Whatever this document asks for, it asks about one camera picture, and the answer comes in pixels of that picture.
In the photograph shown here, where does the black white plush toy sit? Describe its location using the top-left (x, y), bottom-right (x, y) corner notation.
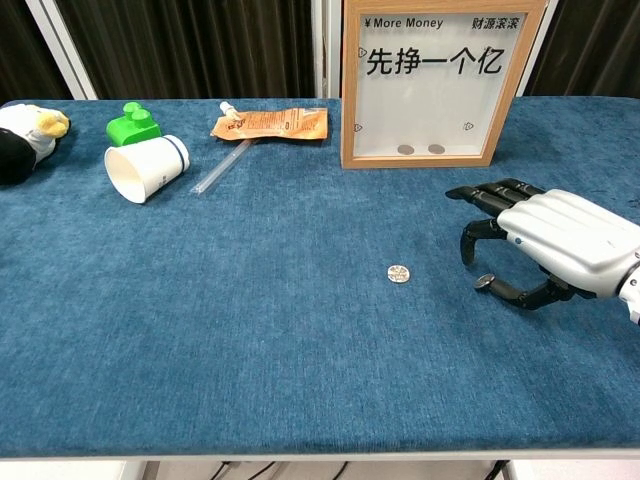
top-left (0, 103), bottom-right (71, 186)

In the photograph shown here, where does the clear plastic straw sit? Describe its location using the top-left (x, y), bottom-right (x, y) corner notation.
top-left (189, 139), bottom-right (251, 196)

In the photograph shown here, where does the black pleated curtain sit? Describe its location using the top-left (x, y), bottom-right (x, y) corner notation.
top-left (524, 0), bottom-right (640, 99)
top-left (53, 0), bottom-right (317, 100)
top-left (0, 0), bottom-right (72, 104)

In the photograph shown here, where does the white metal frame post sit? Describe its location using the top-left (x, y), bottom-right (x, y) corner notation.
top-left (310, 0), bottom-right (345, 99)
top-left (23, 0), bottom-right (99, 101)

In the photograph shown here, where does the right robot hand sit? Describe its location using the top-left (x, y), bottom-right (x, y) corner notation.
top-left (444, 178), bottom-right (640, 311)

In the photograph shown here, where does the white paper cup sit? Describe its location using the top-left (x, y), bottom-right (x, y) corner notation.
top-left (103, 133), bottom-right (191, 205)

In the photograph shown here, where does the green toy block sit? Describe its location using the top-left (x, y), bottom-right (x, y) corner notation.
top-left (105, 101), bottom-right (164, 148)

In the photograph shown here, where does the orange drink pouch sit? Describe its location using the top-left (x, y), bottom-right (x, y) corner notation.
top-left (209, 100), bottom-right (330, 145)

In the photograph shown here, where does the wooden frame coin bank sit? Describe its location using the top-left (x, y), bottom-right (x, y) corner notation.
top-left (340, 0), bottom-right (547, 170)

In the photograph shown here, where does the blue table cloth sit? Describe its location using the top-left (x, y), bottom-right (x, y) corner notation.
top-left (0, 97), bottom-right (640, 459)

